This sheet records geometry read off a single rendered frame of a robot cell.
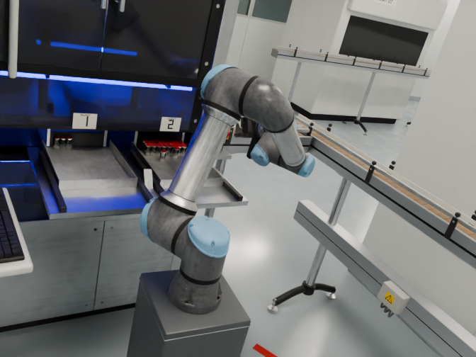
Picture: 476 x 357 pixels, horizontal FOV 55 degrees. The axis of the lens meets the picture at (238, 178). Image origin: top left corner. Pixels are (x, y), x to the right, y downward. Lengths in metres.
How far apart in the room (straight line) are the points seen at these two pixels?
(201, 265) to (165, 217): 0.17
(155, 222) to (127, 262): 0.92
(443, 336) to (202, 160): 1.32
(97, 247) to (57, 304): 0.32
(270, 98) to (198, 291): 0.54
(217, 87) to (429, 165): 1.75
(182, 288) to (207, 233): 0.17
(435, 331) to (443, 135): 1.09
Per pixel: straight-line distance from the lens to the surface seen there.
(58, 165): 1.74
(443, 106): 2.74
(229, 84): 1.24
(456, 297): 2.78
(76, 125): 1.78
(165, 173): 1.78
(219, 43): 1.87
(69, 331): 2.33
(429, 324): 2.16
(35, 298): 2.17
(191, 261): 1.22
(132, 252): 2.15
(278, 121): 1.24
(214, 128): 1.25
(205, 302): 1.28
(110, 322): 2.38
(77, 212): 1.47
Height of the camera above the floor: 1.64
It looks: 24 degrees down
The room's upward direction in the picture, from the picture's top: 14 degrees clockwise
